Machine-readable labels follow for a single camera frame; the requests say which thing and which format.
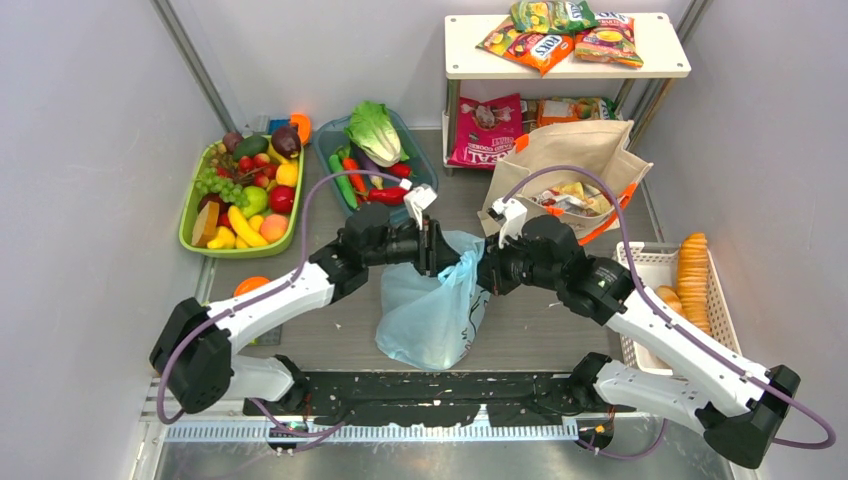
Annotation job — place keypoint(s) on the white plastic basket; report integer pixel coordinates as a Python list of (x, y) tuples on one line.
[(656, 265)]

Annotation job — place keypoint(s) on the green grapes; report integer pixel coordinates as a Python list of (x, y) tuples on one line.
[(210, 180)]

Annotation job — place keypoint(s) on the red apple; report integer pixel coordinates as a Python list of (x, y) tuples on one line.
[(281, 199)]

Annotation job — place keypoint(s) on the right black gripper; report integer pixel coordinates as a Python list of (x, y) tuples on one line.
[(488, 266)]

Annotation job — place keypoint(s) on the stack of round crackers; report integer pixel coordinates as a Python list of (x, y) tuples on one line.
[(692, 280)]

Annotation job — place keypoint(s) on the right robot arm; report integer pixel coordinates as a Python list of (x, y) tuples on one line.
[(736, 405)]

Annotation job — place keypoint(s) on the yellow banana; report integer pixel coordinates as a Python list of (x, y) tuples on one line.
[(250, 236)]

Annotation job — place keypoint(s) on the orange Fox's snack bag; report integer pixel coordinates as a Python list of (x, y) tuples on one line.
[(541, 52)]

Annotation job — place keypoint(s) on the teal vegetable tray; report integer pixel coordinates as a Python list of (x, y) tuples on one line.
[(332, 139)]

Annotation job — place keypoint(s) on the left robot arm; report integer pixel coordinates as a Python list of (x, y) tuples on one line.
[(198, 352)]

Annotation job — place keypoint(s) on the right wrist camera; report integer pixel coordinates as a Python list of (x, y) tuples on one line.
[(511, 216)]

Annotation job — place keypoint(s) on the yellow orange snack bag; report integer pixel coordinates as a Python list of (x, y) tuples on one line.
[(611, 40)]

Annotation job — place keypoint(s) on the red chili pepper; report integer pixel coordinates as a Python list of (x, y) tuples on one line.
[(356, 179)]

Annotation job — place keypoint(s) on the orange green snack bag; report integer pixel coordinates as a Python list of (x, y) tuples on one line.
[(567, 110)]

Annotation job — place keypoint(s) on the light blue plastic bag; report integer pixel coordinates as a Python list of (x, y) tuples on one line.
[(430, 323)]

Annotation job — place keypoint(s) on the green fruit tray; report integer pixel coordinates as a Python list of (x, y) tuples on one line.
[(205, 227)]

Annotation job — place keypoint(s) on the pink Real snack bag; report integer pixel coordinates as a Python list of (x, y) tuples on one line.
[(486, 131)]

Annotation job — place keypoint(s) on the green lettuce head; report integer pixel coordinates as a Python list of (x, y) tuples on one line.
[(371, 129)]

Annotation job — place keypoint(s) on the orange toy piece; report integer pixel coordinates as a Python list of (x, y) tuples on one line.
[(250, 284)]

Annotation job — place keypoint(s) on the purple eggplant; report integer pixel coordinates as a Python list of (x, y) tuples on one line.
[(373, 170)]

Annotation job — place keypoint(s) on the red white chips bag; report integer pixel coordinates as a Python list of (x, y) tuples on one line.
[(575, 198)]

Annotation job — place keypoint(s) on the dark purple fruit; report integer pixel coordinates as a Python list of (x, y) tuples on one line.
[(286, 142)]

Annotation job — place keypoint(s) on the peach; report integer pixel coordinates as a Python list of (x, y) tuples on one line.
[(274, 227)]

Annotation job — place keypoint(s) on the green cucumber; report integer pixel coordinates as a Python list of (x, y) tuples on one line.
[(343, 184)]

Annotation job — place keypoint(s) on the green apple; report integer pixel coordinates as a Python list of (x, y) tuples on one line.
[(253, 201)]

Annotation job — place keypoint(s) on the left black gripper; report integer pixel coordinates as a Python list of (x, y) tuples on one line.
[(428, 246)]

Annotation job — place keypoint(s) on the beige canvas tote bag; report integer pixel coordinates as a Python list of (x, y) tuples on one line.
[(592, 152)]

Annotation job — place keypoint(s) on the avocado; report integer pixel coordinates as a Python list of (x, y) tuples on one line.
[(250, 146)]

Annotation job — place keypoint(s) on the white two-tier shelf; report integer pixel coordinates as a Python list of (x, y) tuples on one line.
[(658, 45)]

